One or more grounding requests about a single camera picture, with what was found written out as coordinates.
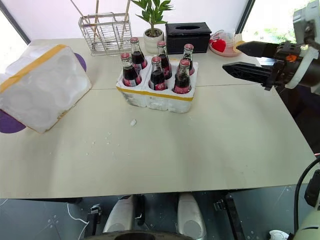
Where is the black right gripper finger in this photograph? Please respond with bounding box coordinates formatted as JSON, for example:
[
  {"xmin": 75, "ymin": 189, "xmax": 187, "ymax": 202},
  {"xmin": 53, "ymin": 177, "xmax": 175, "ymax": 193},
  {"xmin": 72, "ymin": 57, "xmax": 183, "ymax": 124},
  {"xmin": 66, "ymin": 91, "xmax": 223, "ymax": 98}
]
[
  {"xmin": 222, "ymin": 62, "xmax": 275, "ymax": 92},
  {"xmin": 236, "ymin": 41, "xmax": 280, "ymax": 59}
]

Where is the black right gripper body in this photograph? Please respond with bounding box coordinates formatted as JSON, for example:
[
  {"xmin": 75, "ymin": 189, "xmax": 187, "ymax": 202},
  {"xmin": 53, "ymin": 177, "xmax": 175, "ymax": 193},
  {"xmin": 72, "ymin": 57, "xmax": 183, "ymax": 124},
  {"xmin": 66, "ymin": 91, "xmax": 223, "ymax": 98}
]
[{"xmin": 258, "ymin": 41, "xmax": 308, "ymax": 86}]

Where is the glass cola bottle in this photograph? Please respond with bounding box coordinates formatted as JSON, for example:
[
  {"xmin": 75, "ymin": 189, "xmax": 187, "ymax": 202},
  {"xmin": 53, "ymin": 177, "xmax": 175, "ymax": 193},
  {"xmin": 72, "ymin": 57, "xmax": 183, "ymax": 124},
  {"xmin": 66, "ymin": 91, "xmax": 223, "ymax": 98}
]
[
  {"xmin": 148, "ymin": 56, "xmax": 168, "ymax": 92},
  {"xmin": 129, "ymin": 36, "xmax": 149, "ymax": 71},
  {"xmin": 172, "ymin": 59, "xmax": 193, "ymax": 95},
  {"xmin": 156, "ymin": 40, "xmax": 173, "ymax": 81},
  {"xmin": 179, "ymin": 43, "xmax": 196, "ymax": 77},
  {"xmin": 120, "ymin": 52, "xmax": 143, "ymax": 88}
]

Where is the black tissue box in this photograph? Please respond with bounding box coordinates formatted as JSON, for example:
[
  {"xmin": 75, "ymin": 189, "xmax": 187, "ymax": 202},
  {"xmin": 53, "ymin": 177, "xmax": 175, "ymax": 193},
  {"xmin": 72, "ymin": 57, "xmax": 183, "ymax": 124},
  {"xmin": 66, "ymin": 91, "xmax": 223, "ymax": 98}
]
[{"xmin": 164, "ymin": 21, "xmax": 213, "ymax": 55}]

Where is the white foam crate yellow tape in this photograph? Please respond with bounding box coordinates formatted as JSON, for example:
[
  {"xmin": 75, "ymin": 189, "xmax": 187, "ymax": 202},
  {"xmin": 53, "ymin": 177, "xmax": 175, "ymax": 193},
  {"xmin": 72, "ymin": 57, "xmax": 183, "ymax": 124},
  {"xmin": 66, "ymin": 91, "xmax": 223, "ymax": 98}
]
[{"xmin": 115, "ymin": 55, "xmax": 200, "ymax": 115}]

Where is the white foam box yellow tape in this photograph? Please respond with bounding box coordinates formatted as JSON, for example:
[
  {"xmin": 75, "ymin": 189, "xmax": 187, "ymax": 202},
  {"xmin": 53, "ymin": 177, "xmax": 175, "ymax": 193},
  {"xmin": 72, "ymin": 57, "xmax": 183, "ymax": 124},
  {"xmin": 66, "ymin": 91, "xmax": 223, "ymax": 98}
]
[{"xmin": 0, "ymin": 43, "xmax": 93, "ymax": 134}]

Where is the clear plastic cup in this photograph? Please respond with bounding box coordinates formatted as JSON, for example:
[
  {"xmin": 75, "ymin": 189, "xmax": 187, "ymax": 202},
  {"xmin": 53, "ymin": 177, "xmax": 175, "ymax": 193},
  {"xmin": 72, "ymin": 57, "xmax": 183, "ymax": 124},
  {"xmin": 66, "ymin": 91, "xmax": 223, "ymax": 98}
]
[{"xmin": 231, "ymin": 24, "xmax": 247, "ymax": 55}]

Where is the red heart ornament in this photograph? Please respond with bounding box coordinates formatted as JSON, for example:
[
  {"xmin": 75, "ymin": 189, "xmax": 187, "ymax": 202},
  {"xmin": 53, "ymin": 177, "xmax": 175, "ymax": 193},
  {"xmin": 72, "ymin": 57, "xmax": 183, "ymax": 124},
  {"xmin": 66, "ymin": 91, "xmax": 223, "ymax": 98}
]
[{"xmin": 211, "ymin": 39, "xmax": 227, "ymax": 53}]

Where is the white ribbed plant pot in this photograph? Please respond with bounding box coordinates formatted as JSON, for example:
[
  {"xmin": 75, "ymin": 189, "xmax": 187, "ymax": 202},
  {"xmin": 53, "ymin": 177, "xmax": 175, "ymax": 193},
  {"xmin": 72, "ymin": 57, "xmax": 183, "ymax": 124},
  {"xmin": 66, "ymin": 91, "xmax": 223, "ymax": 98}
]
[{"xmin": 143, "ymin": 27, "xmax": 166, "ymax": 55}]

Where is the green plant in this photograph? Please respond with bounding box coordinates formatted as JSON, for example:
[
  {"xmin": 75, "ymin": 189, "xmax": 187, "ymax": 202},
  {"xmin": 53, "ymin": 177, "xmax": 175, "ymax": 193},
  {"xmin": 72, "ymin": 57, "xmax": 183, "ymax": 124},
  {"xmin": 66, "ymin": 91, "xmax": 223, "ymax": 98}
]
[{"xmin": 131, "ymin": 0, "xmax": 175, "ymax": 36}]

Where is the wooden stick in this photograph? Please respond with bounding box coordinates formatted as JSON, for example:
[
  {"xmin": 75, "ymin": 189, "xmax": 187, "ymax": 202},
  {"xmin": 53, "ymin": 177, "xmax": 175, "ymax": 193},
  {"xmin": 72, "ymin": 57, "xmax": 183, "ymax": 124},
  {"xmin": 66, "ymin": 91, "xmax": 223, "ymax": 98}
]
[
  {"xmin": 70, "ymin": 0, "xmax": 98, "ymax": 39},
  {"xmin": 93, "ymin": 0, "xmax": 99, "ymax": 35},
  {"xmin": 121, "ymin": 0, "xmax": 132, "ymax": 36}
]

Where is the black table leg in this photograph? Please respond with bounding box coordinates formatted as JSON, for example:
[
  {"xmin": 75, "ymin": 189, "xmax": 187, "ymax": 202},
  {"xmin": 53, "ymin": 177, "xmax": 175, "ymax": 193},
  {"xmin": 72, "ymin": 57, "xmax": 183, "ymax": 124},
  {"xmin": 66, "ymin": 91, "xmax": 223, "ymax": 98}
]
[
  {"xmin": 213, "ymin": 192, "xmax": 249, "ymax": 240},
  {"xmin": 86, "ymin": 204, "xmax": 103, "ymax": 236}
]

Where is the silver robot leg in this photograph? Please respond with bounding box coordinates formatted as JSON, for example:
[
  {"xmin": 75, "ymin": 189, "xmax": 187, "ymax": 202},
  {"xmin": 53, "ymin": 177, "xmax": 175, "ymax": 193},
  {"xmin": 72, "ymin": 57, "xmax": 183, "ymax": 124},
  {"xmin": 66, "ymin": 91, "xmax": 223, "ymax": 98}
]
[
  {"xmin": 102, "ymin": 195, "xmax": 134, "ymax": 234},
  {"xmin": 176, "ymin": 193, "xmax": 208, "ymax": 239}
]

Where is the white object on floor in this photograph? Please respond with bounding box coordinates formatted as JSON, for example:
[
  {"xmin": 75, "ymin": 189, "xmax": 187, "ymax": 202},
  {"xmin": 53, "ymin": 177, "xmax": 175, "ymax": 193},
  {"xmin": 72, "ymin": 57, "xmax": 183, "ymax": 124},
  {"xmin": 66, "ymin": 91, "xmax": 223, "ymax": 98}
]
[{"xmin": 268, "ymin": 229, "xmax": 290, "ymax": 240}]

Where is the dark rounded robot body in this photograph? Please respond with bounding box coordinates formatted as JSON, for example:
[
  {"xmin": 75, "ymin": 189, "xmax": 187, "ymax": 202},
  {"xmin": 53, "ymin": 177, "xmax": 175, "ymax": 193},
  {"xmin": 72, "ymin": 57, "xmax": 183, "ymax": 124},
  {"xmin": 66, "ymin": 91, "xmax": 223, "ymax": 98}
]
[{"xmin": 96, "ymin": 230, "xmax": 203, "ymax": 240}]

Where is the purple round mat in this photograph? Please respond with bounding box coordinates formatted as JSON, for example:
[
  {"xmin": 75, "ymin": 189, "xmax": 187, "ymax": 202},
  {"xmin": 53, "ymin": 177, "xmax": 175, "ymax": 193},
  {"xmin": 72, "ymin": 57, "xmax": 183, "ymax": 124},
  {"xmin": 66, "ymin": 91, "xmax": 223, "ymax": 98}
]
[{"xmin": 0, "ymin": 52, "xmax": 87, "ymax": 135}]

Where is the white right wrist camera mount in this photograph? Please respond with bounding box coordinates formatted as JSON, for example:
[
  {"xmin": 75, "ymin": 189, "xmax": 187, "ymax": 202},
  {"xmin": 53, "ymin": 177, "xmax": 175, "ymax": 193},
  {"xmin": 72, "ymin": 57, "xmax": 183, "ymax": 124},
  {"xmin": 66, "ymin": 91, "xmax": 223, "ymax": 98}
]
[{"xmin": 284, "ymin": 2, "xmax": 320, "ymax": 90}]

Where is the black window frame bar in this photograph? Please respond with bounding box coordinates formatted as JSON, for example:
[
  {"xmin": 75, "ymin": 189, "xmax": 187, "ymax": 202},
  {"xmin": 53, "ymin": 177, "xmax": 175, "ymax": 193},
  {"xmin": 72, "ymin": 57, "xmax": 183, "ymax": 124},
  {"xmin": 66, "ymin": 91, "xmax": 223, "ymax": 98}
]
[
  {"xmin": 0, "ymin": 4, "xmax": 33, "ymax": 44},
  {"xmin": 235, "ymin": 0, "xmax": 257, "ymax": 35}
]

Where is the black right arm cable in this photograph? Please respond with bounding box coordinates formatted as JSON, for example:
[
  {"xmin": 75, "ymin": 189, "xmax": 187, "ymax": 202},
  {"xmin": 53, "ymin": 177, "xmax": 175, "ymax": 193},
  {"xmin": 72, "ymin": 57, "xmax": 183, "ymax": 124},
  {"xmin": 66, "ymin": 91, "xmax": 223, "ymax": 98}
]
[{"xmin": 294, "ymin": 156, "xmax": 320, "ymax": 227}]

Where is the metal wire rack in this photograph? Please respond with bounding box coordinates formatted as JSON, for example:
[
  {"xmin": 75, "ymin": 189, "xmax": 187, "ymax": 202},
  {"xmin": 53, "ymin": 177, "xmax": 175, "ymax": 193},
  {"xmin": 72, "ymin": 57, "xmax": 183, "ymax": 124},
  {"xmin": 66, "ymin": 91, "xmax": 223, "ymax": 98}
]
[{"xmin": 78, "ymin": 13, "xmax": 133, "ymax": 57}]

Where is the white floor cable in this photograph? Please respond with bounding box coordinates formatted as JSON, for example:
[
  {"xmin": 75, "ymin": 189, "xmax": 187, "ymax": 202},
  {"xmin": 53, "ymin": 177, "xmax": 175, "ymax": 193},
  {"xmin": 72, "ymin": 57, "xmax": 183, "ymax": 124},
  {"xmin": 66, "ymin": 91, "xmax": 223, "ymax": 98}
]
[{"xmin": 66, "ymin": 202, "xmax": 91, "ymax": 237}]

